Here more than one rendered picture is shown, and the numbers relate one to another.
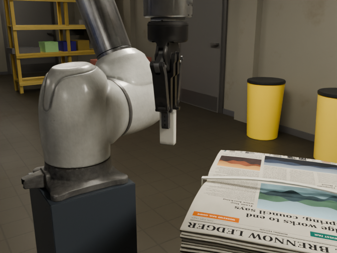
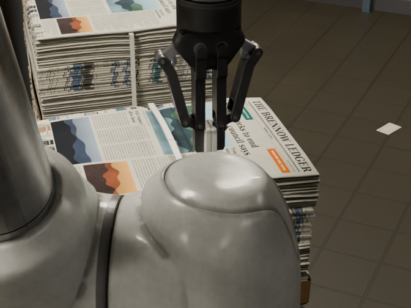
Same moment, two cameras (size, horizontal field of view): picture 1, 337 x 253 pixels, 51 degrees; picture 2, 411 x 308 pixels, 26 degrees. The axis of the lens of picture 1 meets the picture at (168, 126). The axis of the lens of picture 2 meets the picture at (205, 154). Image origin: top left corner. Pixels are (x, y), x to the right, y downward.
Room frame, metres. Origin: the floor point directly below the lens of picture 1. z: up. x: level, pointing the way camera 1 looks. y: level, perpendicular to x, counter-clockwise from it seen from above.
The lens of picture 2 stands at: (1.20, 0.83, 1.69)
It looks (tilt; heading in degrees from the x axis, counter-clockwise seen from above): 29 degrees down; 238
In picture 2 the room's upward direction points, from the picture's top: straight up
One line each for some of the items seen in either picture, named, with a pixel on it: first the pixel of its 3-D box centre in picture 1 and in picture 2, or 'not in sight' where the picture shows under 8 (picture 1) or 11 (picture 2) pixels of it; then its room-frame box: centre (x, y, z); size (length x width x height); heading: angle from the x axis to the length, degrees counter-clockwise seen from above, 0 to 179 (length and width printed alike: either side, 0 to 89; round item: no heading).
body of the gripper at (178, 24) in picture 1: (167, 45); (208, 30); (0.68, 0.00, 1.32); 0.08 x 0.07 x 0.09; 161
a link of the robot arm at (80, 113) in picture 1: (78, 110); (211, 263); (0.81, 0.21, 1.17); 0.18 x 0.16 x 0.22; 143
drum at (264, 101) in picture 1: (264, 108); not in sight; (4.20, -1.16, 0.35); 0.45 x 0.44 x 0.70; 124
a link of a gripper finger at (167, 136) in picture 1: (167, 127); (211, 149); (0.67, 0.00, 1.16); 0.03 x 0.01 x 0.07; 71
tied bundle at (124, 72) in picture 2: not in sight; (120, 61); (0.41, -0.79, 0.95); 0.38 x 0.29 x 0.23; 163
